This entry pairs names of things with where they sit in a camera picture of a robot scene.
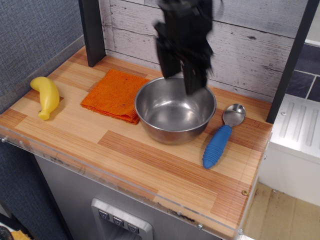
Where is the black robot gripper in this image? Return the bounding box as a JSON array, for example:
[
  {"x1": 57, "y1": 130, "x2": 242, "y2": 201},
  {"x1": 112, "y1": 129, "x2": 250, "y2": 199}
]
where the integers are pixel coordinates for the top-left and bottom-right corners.
[{"x1": 154, "y1": 0, "x2": 213, "y2": 95}]

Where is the silver metal bowl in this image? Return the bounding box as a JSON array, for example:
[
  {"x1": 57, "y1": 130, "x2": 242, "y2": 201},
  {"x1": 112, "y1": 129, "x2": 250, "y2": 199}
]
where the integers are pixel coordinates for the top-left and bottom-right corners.
[{"x1": 134, "y1": 76, "x2": 217, "y2": 145}]

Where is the orange folded cloth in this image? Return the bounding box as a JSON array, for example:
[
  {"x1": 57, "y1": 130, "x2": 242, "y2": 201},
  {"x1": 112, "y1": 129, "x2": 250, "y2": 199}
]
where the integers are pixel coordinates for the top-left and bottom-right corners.
[{"x1": 80, "y1": 69, "x2": 149, "y2": 125}]

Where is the yellow plastic banana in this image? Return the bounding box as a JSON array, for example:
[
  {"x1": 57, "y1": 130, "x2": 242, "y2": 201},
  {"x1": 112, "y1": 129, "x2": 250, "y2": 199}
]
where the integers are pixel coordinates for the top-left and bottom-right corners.
[{"x1": 30, "y1": 76, "x2": 60, "y2": 121}]

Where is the clear acrylic table edge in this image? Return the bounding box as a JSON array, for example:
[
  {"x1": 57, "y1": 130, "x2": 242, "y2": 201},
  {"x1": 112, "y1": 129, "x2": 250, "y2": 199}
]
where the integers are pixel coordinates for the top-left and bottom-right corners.
[{"x1": 0, "y1": 118, "x2": 247, "y2": 240}]

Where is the white toy sink unit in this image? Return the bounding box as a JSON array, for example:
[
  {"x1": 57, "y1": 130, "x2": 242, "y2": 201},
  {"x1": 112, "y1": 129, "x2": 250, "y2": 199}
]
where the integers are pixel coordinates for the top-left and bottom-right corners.
[{"x1": 258, "y1": 94, "x2": 320, "y2": 205}]

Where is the silver toy fridge cabinet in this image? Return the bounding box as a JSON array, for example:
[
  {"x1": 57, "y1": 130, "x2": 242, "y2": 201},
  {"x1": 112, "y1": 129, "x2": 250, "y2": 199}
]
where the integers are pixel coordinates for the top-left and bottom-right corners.
[{"x1": 35, "y1": 156, "x2": 217, "y2": 240}]

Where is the grey dispenser button panel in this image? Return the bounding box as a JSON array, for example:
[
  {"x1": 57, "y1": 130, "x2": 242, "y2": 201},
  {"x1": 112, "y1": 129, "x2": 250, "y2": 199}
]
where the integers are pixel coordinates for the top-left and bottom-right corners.
[{"x1": 91, "y1": 198, "x2": 154, "y2": 240}]

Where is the yellow object bottom left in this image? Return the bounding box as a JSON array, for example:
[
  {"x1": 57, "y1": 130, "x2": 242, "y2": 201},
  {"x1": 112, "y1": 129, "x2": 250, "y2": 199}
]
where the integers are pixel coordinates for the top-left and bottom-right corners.
[{"x1": 11, "y1": 230, "x2": 31, "y2": 240}]

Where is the blue handled metal spoon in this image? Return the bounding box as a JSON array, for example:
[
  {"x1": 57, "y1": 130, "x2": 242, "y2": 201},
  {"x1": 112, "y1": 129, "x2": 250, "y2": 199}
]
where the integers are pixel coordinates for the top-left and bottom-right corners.
[{"x1": 202, "y1": 103, "x2": 246, "y2": 169}]

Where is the black left frame post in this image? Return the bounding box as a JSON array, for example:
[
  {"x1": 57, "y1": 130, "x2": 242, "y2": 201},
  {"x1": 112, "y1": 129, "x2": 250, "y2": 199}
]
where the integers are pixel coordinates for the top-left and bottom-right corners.
[{"x1": 78, "y1": 0, "x2": 106, "y2": 67}]

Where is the black frame post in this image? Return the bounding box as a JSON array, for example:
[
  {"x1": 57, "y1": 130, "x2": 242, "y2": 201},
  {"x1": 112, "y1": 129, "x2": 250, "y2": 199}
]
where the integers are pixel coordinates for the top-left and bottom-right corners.
[
  {"x1": 78, "y1": 0, "x2": 106, "y2": 67},
  {"x1": 266, "y1": 0, "x2": 320, "y2": 124}
]

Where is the black right frame post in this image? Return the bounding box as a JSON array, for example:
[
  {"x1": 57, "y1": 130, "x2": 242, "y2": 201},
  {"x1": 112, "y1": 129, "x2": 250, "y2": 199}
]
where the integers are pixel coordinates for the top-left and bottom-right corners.
[{"x1": 266, "y1": 0, "x2": 320, "y2": 124}]

